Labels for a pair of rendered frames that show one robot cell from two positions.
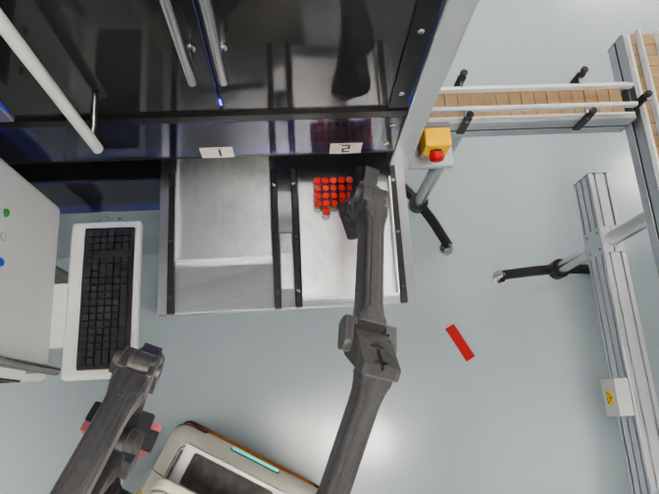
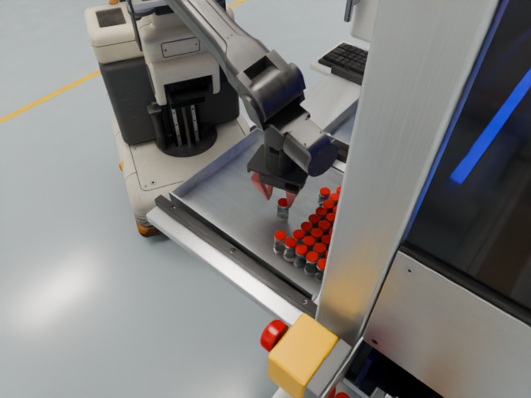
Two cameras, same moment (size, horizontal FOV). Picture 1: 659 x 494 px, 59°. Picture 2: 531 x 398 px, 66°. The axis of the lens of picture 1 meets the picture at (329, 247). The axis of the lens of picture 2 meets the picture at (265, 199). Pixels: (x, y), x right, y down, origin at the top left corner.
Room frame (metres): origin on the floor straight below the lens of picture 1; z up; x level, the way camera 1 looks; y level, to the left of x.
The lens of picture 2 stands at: (0.89, -0.39, 1.50)
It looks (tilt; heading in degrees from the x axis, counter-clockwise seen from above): 48 degrees down; 142
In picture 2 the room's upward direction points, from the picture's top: straight up
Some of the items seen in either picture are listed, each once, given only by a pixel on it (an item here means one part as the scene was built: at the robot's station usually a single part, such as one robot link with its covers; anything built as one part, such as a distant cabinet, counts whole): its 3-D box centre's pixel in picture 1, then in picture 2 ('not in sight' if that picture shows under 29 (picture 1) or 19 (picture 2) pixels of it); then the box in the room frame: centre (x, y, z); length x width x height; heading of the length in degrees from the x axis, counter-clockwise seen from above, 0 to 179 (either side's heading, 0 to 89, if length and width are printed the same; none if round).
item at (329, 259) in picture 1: (347, 235); (279, 201); (0.49, -0.04, 0.90); 0.34 x 0.26 x 0.04; 12
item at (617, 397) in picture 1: (617, 397); not in sight; (0.22, -1.01, 0.50); 0.12 x 0.05 x 0.09; 12
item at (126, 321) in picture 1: (106, 295); (385, 72); (0.23, 0.59, 0.82); 0.40 x 0.14 x 0.02; 12
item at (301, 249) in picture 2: (345, 198); (326, 228); (0.60, -0.02, 0.90); 0.18 x 0.02 x 0.05; 102
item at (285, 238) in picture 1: (286, 261); not in sight; (0.39, 0.11, 0.91); 0.14 x 0.03 x 0.06; 12
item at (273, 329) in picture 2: (436, 155); (277, 338); (0.73, -0.25, 0.99); 0.04 x 0.04 x 0.04; 12
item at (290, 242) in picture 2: (345, 205); (316, 222); (0.58, -0.03, 0.90); 0.18 x 0.02 x 0.05; 102
